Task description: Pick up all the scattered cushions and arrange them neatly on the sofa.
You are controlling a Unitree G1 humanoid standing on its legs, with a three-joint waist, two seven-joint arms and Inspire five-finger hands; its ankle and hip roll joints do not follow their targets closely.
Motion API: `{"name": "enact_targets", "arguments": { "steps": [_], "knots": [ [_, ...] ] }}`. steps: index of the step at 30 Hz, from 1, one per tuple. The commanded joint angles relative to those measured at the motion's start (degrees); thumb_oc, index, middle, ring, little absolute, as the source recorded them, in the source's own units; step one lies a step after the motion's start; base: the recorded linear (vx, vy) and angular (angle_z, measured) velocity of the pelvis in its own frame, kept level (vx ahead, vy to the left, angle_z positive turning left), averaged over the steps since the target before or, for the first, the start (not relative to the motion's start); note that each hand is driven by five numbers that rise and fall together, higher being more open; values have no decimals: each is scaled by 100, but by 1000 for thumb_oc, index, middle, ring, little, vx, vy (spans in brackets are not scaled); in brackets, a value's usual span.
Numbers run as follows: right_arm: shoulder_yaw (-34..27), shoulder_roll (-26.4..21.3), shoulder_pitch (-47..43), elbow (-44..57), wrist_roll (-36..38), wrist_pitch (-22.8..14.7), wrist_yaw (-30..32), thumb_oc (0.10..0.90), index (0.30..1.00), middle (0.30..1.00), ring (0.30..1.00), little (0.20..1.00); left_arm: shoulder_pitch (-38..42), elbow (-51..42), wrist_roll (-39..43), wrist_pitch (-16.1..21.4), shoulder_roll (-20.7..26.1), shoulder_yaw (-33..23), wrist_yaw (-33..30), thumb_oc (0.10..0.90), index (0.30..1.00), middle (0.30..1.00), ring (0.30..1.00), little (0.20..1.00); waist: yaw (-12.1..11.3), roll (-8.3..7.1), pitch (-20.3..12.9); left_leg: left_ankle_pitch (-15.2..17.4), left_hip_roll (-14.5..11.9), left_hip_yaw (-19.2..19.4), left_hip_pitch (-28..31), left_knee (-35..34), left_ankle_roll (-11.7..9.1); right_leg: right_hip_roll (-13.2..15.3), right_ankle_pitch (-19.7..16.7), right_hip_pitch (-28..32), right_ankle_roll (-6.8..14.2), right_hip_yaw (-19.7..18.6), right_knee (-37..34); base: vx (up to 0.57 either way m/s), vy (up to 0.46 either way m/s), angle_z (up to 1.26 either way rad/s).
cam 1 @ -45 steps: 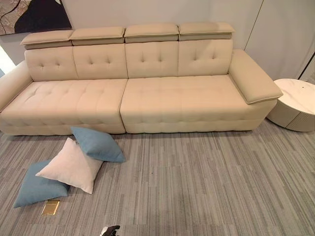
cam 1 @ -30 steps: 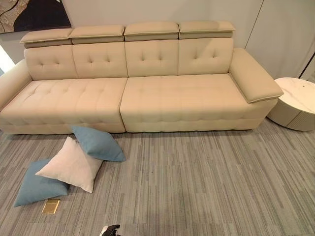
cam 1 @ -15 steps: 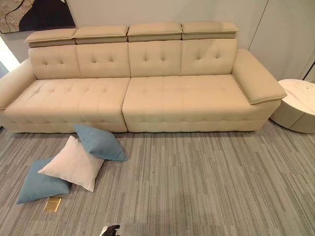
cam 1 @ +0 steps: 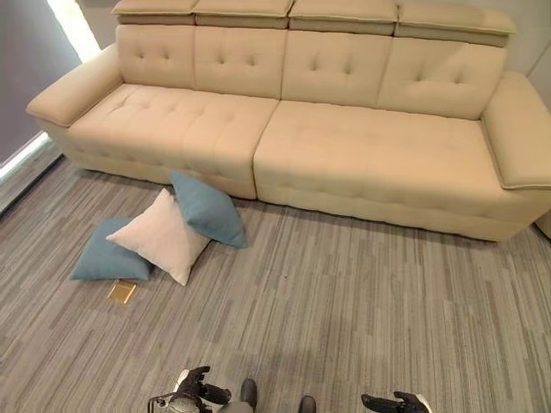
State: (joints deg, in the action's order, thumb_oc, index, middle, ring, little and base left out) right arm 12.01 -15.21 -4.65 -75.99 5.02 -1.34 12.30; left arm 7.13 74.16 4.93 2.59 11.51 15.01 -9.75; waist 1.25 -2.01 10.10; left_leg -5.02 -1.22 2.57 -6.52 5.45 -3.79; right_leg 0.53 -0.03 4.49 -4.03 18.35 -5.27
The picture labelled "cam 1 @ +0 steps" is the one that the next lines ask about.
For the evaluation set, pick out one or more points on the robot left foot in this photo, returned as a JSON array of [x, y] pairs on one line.
[[249, 389]]

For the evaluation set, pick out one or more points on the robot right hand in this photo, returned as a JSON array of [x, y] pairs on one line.
[[400, 404]]

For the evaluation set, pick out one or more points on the white square cushion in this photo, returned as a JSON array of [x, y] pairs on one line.
[[161, 238]]

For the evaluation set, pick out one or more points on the brass floor socket cover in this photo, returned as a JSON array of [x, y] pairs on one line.
[[121, 292]]

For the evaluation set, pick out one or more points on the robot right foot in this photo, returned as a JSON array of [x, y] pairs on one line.
[[307, 405]]

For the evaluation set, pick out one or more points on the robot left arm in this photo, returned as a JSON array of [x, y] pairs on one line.
[[185, 405]]

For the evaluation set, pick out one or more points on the dark grey roller blind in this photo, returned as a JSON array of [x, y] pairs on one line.
[[30, 73]]

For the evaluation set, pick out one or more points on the blue square cushion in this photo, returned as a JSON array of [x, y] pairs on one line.
[[105, 258], [206, 206]]

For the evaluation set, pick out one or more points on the beige tufted fabric sofa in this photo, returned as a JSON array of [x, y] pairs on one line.
[[353, 142]]

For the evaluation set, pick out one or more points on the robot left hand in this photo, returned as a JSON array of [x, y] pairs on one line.
[[202, 387]]

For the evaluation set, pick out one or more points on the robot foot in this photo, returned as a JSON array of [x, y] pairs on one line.
[[249, 389], [307, 405]]

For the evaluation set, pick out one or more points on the beige sofa headrest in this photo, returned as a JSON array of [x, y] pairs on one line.
[[152, 8], [243, 13], [342, 15], [452, 23]]

